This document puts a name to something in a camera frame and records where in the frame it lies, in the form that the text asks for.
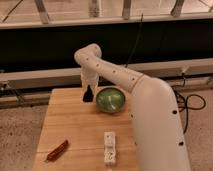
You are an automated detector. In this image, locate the brown red marker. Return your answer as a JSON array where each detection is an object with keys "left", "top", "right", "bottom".
[{"left": 46, "top": 140, "right": 69, "bottom": 162}]

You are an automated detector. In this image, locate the black floor cable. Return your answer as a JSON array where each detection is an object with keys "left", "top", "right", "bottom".
[{"left": 171, "top": 71, "right": 207, "bottom": 135}]

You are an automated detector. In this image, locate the white patterned box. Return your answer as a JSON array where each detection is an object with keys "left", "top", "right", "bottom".
[{"left": 104, "top": 132, "right": 116, "bottom": 165}]

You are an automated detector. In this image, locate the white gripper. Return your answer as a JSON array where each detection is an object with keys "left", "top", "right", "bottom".
[{"left": 81, "top": 68, "right": 99, "bottom": 92}]

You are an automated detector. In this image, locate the black eraser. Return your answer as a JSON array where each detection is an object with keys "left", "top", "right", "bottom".
[{"left": 83, "top": 86, "right": 94, "bottom": 102}]

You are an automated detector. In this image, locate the black hanging cable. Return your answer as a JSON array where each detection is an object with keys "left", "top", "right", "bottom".
[{"left": 124, "top": 13, "right": 145, "bottom": 68}]

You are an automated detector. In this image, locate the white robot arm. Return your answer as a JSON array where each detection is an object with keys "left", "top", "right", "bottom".
[{"left": 74, "top": 44, "right": 191, "bottom": 171}]

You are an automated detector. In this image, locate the green ceramic bowl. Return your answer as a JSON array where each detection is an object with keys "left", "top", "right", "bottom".
[{"left": 96, "top": 87, "right": 126, "bottom": 113}]

